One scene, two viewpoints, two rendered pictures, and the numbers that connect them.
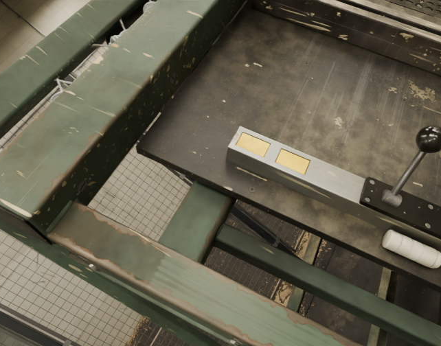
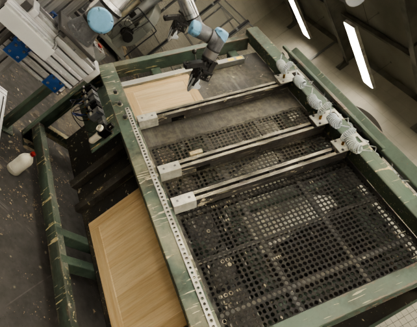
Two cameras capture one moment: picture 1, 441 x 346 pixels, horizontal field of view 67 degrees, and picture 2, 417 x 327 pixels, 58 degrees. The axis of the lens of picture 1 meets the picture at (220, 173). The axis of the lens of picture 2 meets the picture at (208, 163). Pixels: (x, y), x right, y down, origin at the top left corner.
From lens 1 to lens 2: 3.01 m
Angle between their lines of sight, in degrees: 67
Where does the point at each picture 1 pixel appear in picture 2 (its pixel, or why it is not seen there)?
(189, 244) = (232, 53)
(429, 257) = not seen: hidden behind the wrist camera
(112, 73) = (266, 42)
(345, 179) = (221, 62)
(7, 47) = not seen: outside the picture
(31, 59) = (319, 74)
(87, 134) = (255, 36)
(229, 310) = not seen: hidden behind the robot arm
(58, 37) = (327, 81)
